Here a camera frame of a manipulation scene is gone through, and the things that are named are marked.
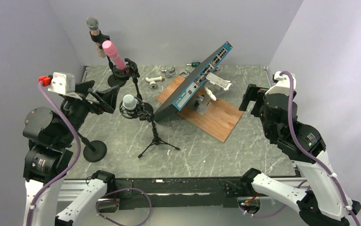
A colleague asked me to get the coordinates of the adjustable wrench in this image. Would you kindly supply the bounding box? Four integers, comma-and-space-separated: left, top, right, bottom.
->
179, 69, 191, 78

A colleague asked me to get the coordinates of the black round-base clip stand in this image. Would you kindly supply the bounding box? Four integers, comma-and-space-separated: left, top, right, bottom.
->
77, 132, 107, 162

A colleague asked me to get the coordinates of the silver metal faucet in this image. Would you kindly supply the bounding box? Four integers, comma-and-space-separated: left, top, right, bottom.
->
161, 66, 176, 79

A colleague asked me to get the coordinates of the grey-headed tan microphone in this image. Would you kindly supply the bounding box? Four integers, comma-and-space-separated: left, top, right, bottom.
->
86, 16, 106, 58

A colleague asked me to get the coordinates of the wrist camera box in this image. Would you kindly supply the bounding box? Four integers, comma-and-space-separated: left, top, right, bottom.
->
265, 71, 290, 96
48, 72, 75, 95

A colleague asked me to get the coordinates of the black round-base shock-mount stand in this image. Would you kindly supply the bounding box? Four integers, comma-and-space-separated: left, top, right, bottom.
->
111, 58, 154, 113

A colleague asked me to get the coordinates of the white plastic faucet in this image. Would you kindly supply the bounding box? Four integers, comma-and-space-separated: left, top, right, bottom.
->
145, 76, 165, 89

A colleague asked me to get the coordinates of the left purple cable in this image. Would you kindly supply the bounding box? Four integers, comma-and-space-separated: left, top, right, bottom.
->
25, 80, 82, 226

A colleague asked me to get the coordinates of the green-handled screwdriver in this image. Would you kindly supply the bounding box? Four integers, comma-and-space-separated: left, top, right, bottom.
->
186, 62, 201, 68

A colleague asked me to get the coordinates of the metal mounting bracket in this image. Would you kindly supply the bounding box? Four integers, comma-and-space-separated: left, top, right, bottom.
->
187, 94, 211, 115

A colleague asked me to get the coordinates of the white microphone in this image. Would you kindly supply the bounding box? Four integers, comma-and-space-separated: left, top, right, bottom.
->
122, 94, 138, 111

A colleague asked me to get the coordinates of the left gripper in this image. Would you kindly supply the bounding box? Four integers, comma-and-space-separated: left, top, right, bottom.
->
58, 80, 120, 145

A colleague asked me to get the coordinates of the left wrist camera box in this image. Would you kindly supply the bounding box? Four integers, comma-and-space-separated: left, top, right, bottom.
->
48, 72, 75, 95

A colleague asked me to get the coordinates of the pink microphone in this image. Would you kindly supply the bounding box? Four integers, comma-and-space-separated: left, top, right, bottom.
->
102, 40, 126, 70

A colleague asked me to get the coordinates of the black tripod shock-mount stand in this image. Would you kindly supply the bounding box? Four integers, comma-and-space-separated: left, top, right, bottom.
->
119, 96, 180, 159

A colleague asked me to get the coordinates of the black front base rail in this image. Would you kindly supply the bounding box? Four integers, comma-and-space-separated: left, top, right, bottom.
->
115, 177, 255, 210

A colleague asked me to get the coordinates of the tall black round-base stand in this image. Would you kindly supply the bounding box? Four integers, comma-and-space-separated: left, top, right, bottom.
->
90, 29, 126, 87

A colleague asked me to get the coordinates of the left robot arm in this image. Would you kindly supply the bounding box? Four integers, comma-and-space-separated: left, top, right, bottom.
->
23, 77, 120, 226

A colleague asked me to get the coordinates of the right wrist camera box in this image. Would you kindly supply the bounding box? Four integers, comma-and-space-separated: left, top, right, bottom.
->
265, 71, 290, 96

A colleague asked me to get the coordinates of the wooden board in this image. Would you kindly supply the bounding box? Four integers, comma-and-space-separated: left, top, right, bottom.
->
156, 75, 244, 143

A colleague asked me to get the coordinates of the blue network switch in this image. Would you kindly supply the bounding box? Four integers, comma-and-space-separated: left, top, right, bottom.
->
154, 42, 232, 122

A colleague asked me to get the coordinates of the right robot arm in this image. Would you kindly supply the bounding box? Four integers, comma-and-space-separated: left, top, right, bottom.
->
239, 84, 361, 226

